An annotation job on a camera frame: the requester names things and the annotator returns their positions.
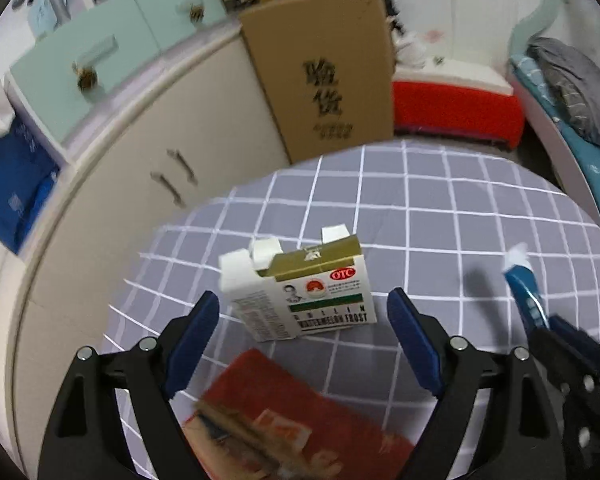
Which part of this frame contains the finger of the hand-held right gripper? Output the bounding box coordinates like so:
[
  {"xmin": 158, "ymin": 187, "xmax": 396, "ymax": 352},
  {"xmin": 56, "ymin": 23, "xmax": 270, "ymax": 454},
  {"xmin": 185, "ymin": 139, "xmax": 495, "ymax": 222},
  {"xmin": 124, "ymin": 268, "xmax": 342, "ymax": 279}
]
[
  {"xmin": 527, "ymin": 327, "xmax": 600, "ymax": 480},
  {"xmin": 549, "ymin": 315, "xmax": 600, "ymax": 382}
]

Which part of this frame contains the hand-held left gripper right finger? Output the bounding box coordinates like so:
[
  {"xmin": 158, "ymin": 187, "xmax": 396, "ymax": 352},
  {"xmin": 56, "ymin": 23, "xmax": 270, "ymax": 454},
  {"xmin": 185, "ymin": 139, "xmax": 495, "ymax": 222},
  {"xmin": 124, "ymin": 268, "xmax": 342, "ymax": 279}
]
[{"xmin": 386, "ymin": 287, "xmax": 569, "ymax": 480}]

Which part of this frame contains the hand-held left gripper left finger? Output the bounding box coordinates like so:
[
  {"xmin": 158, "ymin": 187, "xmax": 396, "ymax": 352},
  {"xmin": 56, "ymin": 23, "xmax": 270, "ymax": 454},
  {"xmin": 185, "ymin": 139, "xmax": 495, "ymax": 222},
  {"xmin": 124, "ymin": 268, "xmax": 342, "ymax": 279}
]
[{"xmin": 37, "ymin": 290, "xmax": 221, "ymax": 480}]

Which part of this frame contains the blue white snack wrapper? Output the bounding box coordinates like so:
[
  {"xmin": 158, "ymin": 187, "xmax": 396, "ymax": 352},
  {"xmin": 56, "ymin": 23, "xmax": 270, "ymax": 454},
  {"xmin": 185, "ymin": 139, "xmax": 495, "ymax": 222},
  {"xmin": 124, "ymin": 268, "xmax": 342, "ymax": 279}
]
[{"xmin": 500, "ymin": 242, "xmax": 551, "ymax": 331}]

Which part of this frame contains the red paper packet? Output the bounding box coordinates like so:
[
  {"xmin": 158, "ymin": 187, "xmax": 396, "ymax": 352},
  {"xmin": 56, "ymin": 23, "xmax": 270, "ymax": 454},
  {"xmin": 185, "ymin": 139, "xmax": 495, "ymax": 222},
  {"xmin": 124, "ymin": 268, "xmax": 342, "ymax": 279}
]
[{"xmin": 182, "ymin": 349, "xmax": 416, "ymax": 480}]

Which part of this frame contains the table with grey checked cloth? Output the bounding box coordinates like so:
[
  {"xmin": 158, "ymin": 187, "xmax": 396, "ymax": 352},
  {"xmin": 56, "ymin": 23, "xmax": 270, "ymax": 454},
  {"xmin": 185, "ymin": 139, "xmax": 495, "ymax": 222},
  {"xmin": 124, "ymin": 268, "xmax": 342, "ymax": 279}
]
[{"xmin": 100, "ymin": 140, "xmax": 600, "ymax": 480}]

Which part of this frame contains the bed with teal sheet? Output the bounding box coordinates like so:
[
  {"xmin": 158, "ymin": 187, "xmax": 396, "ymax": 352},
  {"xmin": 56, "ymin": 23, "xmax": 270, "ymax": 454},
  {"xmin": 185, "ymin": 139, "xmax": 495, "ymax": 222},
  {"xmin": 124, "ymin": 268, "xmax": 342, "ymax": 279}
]
[{"xmin": 510, "ymin": 55, "xmax": 600, "ymax": 256}]

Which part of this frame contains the beige low cabinet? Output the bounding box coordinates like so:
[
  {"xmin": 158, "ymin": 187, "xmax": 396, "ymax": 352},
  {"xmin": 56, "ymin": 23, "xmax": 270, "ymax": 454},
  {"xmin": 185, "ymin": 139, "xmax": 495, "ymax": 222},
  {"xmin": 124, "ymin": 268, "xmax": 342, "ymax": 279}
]
[{"xmin": 0, "ymin": 22, "xmax": 291, "ymax": 480}]

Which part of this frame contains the blue shopping bag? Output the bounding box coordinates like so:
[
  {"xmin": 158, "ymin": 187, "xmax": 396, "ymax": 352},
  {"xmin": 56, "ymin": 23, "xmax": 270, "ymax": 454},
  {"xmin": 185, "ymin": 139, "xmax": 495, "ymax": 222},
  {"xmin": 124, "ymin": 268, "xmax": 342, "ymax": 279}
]
[{"xmin": 0, "ymin": 120, "xmax": 61, "ymax": 256}]

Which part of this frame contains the red covered step platform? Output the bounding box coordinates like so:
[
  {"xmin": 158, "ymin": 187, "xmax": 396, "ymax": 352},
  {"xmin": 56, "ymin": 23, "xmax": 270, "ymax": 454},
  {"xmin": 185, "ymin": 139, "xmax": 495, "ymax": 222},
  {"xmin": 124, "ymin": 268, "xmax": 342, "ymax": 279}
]
[{"xmin": 392, "ymin": 57, "xmax": 526, "ymax": 148}]

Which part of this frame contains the grey quilt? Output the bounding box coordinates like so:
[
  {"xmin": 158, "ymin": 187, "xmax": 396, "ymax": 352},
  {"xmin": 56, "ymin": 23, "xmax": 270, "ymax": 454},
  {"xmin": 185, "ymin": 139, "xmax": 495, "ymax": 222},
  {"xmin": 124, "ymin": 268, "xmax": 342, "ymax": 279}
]
[{"xmin": 527, "ymin": 37, "xmax": 600, "ymax": 153}]

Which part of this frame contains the blue checked pillow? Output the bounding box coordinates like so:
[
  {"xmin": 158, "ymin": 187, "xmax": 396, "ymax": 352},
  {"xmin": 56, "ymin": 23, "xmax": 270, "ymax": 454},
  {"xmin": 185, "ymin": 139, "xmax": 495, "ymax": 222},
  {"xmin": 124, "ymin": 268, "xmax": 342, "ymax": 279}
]
[{"xmin": 511, "ymin": 55, "xmax": 566, "ymax": 126}]

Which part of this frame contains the white plastic bag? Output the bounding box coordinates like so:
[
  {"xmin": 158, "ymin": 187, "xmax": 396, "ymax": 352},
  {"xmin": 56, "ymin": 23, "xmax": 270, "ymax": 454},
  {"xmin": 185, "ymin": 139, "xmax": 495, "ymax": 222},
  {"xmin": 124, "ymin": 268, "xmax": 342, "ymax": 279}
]
[{"xmin": 395, "ymin": 30, "xmax": 428, "ymax": 66}]

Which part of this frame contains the wide teal drawer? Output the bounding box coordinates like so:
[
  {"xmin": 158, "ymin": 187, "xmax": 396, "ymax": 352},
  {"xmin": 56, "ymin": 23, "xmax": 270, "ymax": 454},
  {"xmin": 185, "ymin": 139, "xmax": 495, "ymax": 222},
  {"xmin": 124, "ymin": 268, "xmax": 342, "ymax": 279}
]
[{"xmin": 7, "ymin": 20, "xmax": 158, "ymax": 148}]

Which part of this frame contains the large brown cardboard box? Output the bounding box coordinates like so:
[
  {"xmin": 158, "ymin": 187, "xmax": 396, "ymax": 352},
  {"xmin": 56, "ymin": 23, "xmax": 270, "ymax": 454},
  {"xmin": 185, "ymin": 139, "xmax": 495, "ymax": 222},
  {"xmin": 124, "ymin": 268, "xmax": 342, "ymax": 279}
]
[{"xmin": 239, "ymin": 0, "xmax": 396, "ymax": 163}]

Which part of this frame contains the black clothes heap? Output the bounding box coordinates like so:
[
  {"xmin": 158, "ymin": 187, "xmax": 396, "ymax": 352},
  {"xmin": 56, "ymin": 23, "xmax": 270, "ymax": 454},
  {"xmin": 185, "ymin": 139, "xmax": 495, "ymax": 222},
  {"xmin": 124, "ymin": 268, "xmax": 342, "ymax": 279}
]
[{"xmin": 382, "ymin": 0, "xmax": 406, "ymax": 31}]

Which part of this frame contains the white wardrobe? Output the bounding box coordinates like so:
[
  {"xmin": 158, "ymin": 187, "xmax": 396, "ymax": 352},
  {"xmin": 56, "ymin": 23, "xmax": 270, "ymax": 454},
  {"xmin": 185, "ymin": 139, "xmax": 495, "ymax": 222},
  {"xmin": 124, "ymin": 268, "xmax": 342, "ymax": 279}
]
[{"xmin": 280, "ymin": 0, "xmax": 556, "ymax": 86}]

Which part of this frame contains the narrow teal drawer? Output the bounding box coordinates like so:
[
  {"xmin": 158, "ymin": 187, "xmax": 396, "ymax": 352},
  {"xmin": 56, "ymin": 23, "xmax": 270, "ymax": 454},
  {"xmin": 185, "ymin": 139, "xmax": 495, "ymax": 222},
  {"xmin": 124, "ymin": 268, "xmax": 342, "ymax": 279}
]
[{"xmin": 132, "ymin": 0, "xmax": 228, "ymax": 53}]

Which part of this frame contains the mint drawer shelf unit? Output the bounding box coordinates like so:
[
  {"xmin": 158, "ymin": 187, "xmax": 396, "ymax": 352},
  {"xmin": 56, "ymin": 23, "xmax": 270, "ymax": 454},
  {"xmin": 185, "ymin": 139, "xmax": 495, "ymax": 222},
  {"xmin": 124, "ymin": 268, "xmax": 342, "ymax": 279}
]
[{"xmin": 7, "ymin": 0, "xmax": 231, "ymax": 151}]

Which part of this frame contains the teal bunk bed frame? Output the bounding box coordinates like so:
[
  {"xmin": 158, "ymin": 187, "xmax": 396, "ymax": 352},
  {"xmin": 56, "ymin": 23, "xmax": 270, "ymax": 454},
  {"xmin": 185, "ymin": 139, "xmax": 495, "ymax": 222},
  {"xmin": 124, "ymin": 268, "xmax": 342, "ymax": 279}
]
[{"xmin": 502, "ymin": 0, "xmax": 600, "ymax": 251}]

